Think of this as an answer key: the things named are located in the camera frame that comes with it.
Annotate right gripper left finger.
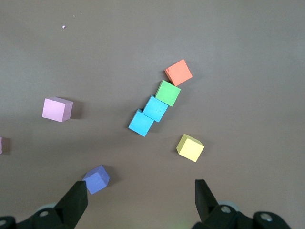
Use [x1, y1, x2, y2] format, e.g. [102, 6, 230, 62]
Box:
[0, 180, 89, 229]

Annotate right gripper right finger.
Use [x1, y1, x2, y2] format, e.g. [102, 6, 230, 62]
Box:
[192, 178, 293, 229]

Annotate purple foam block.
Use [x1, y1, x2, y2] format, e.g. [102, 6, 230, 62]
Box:
[82, 165, 111, 195]

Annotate yellow foam block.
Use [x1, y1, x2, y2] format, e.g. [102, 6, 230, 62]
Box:
[176, 133, 205, 163]

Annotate light blue foam block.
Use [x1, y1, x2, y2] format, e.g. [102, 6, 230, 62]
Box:
[128, 108, 154, 137]
[142, 95, 169, 123]

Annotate green foam block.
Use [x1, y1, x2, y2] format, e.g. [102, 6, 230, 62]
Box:
[155, 80, 182, 107]

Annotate orange foam block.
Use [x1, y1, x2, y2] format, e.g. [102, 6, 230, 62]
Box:
[164, 59, 193, 87]

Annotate brown table cover sheet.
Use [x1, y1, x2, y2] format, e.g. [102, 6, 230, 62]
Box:
[0, 0, 305, 229]

